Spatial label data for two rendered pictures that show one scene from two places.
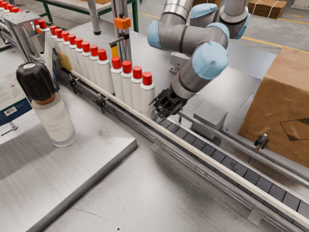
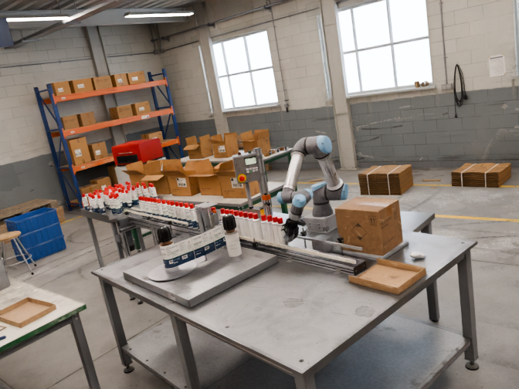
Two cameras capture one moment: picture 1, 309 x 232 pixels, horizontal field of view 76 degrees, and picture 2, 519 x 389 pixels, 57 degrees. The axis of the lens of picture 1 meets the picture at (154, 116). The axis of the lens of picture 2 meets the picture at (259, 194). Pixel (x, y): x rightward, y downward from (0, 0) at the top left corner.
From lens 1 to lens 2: 2.39 m
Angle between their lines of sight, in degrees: 32
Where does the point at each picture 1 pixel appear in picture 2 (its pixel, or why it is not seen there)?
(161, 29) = (282, 194)
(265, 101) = (340, 221)
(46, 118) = (231, 240)
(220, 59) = (301, 198)
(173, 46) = (288, 200)
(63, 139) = (236, 255)
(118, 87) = (265, 232)
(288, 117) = (351, 225)
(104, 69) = (256, 224)
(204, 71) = (296, 204)
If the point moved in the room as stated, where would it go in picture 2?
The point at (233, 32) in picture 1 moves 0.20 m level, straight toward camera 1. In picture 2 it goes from (338, 195) to (327, 204)
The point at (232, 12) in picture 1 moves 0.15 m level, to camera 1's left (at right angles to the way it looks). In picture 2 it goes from (331, 184) to (309, 187)
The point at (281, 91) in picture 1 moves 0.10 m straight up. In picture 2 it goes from (343, 213) to (340, 197)
